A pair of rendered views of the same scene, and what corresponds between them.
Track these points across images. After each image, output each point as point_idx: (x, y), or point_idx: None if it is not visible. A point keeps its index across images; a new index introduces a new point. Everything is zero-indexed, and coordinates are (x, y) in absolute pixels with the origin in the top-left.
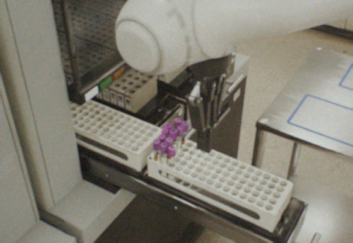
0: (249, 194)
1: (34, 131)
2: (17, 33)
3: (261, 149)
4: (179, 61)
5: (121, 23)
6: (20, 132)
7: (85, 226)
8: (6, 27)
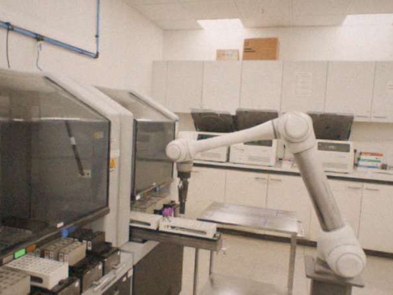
0: (201, 226)
1: (121, 205)
2: (124, 166)
3: None
4: (184, 155)
5: (169, 146)
6: None
7: (135, 251)
8: (122, 162)
